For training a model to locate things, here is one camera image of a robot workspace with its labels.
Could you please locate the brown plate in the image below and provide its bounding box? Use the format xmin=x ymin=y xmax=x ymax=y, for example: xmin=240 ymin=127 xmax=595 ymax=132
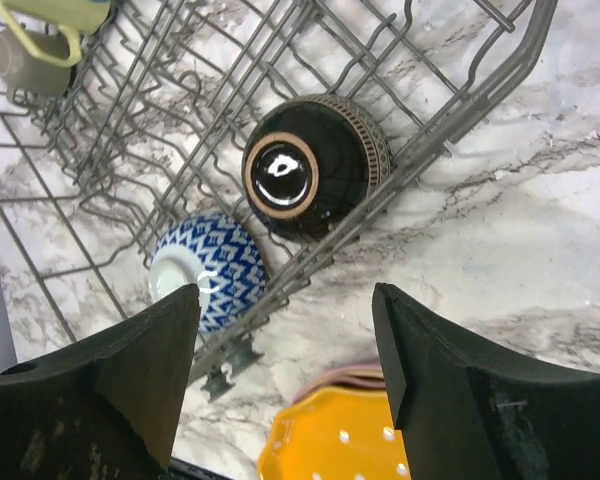
xmin=292 ymin=363 xmax=385 ymax=404

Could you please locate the red patterned bowl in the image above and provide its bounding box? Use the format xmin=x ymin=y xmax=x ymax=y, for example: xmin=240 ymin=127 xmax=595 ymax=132
xmin=148 ymin=211 xmax=268 ymax=334

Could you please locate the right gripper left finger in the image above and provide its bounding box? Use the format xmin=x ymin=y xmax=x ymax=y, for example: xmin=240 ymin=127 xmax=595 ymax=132
xmin=0 ymin=285 xmax=200 ymax=479

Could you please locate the orange polka dot plate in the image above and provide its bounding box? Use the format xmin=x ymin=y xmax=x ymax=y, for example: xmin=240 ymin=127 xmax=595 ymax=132
xmin=257 ymin=387 xmax=411 ymax=480

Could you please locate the small grey cup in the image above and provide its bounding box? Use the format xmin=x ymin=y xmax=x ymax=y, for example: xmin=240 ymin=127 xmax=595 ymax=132
xmin=0 ymin=28 xmax=76 ymax=109

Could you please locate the grey wire dish rack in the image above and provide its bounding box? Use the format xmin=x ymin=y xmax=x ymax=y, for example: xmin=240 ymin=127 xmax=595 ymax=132
xmin=0 ymin=1 xmax=556 ymax=398

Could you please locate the yellow green mug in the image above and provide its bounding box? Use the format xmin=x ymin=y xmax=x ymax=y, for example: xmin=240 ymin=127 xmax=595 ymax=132
xmin=0 ymin=0 xmax=112 ymax=68

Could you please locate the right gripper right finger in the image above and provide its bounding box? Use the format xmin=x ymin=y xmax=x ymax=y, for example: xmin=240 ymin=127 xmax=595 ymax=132
xmin=372 ymin=283 xmax=600 ymax=479

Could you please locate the dark brown cream bowl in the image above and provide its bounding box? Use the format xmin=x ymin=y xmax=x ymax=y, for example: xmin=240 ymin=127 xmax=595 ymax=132
xmin=241 ymin=94 xmax=394 ymax=243

